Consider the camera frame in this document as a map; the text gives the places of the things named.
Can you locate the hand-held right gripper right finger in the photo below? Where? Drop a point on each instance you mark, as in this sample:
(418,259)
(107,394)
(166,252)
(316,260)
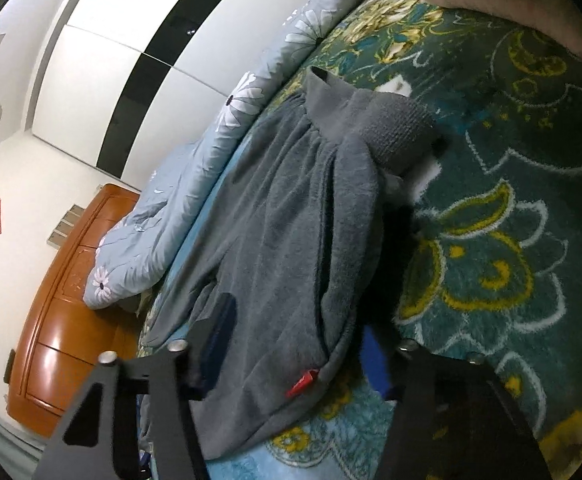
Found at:
(376,365)

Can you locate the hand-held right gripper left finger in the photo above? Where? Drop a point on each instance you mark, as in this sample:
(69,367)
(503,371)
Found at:
(221,322)

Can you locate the grey fleece pants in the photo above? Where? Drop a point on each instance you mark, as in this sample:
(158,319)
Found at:
(281,220)

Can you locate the light blue flowered quilt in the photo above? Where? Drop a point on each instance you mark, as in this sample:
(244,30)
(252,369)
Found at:
(171,210)

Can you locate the wooden headboard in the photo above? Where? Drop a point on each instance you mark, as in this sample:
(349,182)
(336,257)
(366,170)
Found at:
(61,350)

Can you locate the green floral blanket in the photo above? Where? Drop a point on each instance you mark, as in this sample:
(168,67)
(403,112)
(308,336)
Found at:
(496,210)

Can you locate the white wardrobe with black stripe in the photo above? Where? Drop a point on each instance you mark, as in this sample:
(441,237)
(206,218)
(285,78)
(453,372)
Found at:
(96,85)

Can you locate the wall switch panel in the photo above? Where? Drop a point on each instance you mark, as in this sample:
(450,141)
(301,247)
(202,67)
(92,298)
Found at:
(63,227)

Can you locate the dark wall socket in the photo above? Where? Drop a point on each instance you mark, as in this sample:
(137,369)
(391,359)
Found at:
(9,366)

